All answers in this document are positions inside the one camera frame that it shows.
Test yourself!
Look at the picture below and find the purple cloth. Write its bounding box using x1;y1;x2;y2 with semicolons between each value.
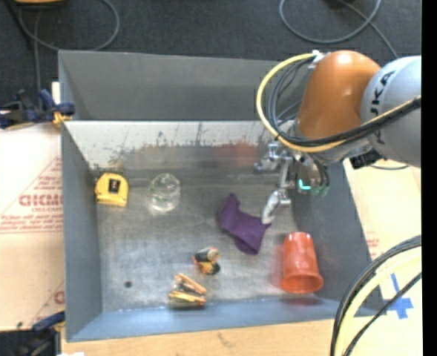
216;192;272;257

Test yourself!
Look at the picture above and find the black cylinder on white bracket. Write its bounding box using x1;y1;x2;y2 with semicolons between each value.
349;150;383;169

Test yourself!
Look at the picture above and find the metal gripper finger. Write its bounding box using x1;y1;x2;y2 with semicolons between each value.
260;188;292;225
254;142;292;174

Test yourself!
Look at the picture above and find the brown cardboard board, red print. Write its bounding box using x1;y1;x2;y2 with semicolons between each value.
0;120;422;334

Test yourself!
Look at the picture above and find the orange-red plastic cup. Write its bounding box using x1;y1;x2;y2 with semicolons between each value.
278;231;325;295

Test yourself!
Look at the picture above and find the yellow tape measure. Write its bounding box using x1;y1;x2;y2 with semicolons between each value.
93;172;130;208

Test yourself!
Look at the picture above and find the grey metal bin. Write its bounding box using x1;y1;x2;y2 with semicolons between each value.
57;49;375;343

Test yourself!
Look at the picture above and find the clear glass jar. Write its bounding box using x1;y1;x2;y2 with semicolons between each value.
147;173;183;215

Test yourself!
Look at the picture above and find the black and orange toy figure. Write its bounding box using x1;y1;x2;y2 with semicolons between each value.
191;246;222;276

